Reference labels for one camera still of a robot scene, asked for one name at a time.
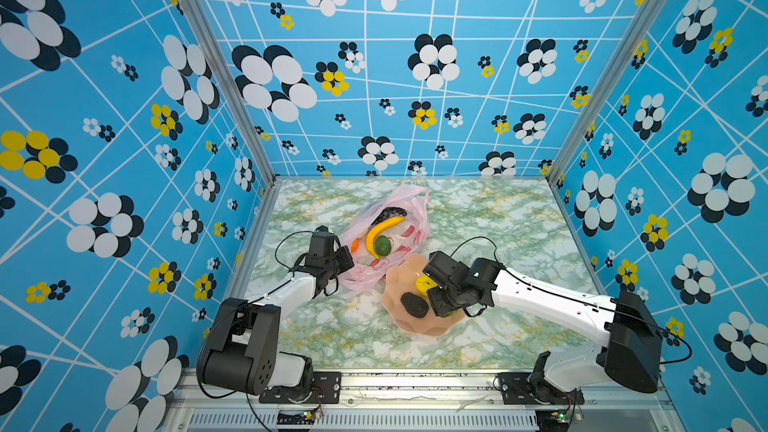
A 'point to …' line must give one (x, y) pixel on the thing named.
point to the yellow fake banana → (378, 228)
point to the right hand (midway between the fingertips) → (440, 300)
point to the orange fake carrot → (355, 243)
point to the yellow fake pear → (425, 283)
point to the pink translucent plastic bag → (390, 228)
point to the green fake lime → (383, 245)
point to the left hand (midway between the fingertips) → (352, 254)
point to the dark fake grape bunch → (389, 213)
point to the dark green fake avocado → (415, 304)
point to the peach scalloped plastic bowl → (401, 278)
